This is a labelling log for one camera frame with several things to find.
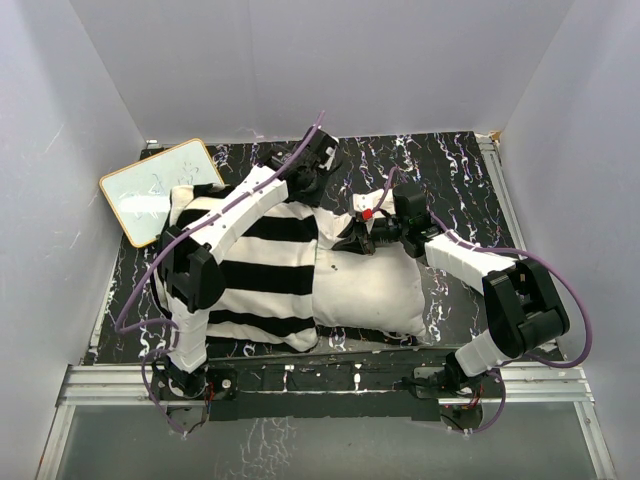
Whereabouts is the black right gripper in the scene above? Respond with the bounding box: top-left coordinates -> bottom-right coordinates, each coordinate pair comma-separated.
331,218 -> 407,257

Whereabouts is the white pillow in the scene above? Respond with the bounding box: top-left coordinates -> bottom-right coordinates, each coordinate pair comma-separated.
300,195 -> 431,339

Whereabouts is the black white striped pillowcase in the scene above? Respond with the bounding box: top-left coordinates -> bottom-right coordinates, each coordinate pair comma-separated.
165,182 -> 326,353

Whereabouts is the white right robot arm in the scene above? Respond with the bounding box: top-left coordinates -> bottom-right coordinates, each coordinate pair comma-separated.
335,184 -> 570,397

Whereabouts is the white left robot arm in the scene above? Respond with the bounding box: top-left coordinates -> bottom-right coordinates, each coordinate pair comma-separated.
151,129 -> 339,399

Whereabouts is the yellow framed whiteboard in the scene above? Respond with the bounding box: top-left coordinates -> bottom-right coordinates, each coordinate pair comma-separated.
99,138 -> 223,248

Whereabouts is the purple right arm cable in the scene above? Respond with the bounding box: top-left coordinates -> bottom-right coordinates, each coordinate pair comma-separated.
370,165 -> 599,431

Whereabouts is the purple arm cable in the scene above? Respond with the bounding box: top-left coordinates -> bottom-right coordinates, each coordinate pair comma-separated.
370,165 -> 599,431
112,110 -> 331,435

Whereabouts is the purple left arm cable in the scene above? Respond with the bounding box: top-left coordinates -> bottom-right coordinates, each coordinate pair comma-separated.
112,110 -> 331,435

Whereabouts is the aluminium table frame rail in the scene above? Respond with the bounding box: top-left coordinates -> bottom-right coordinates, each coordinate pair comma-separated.
38,351 -> 616,479

